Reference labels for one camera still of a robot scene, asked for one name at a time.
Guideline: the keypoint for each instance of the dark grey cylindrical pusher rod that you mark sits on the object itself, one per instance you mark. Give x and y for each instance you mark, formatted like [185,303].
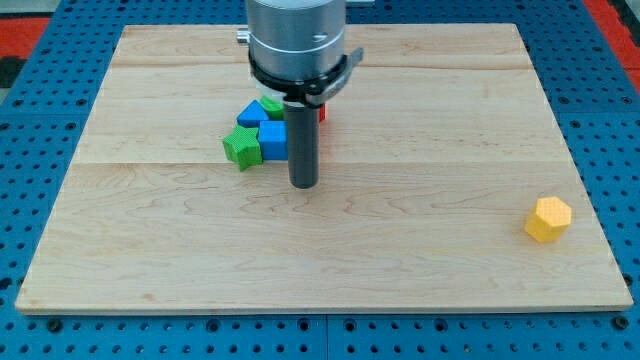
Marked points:
[302,127]

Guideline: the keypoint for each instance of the black clamp ring mount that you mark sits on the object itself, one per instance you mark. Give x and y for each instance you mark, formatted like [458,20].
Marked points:
[313,92]

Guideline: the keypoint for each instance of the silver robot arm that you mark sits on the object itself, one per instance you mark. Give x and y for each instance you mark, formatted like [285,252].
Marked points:
[296,53]

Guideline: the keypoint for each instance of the yellow hexagon block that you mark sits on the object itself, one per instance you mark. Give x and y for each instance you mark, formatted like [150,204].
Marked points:
[548,220]

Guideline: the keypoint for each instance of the red block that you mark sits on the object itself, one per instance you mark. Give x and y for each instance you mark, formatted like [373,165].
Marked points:
[322,113]

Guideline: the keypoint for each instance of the green round block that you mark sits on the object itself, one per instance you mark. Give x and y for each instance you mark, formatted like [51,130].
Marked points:
[274,109]

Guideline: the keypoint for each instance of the blue cube block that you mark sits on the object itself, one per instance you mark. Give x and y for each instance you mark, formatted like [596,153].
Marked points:
[272,137]

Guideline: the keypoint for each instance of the blue triangle block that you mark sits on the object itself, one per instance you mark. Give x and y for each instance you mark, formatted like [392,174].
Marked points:
[252,115]

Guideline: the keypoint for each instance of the green star block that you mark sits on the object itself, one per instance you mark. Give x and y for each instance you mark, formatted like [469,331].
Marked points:
[242,147]

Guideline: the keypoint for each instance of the light wooden board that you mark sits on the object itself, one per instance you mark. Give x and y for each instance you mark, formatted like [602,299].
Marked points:
[431,158]

